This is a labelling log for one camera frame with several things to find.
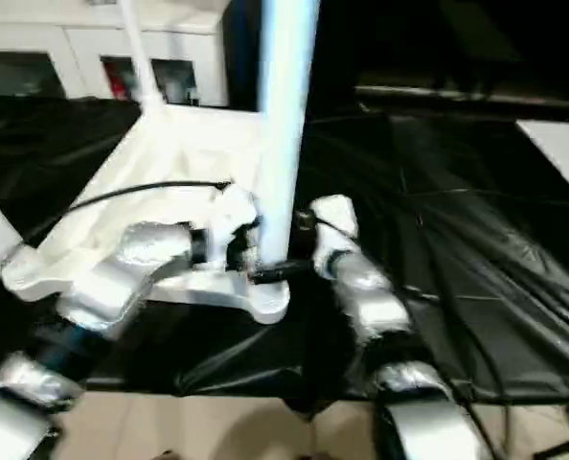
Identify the white glass-door cabinet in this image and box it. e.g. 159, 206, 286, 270
0, 0, 232, 108

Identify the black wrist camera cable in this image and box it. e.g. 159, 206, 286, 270
18, 178, 235, 242
307, 213, 516, 460

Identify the white flat board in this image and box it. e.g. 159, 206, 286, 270
512, 119, 569, 213

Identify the black work mat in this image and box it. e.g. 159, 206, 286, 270
0, 93, 569, 419

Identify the dark metal rod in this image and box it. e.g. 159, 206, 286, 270
353, 83, 569, 110

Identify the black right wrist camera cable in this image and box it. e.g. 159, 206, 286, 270
307, 213, 516, 460

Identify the black left wrist camera cable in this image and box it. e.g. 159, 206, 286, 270
18, 178, 235, 242

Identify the white plastic table top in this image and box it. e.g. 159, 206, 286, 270
0, 103, 292, 328

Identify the black metal stand leg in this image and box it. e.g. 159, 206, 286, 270
532, 432, 569, 457

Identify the black case with gold label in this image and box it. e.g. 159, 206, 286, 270
224, 0, 363, 117

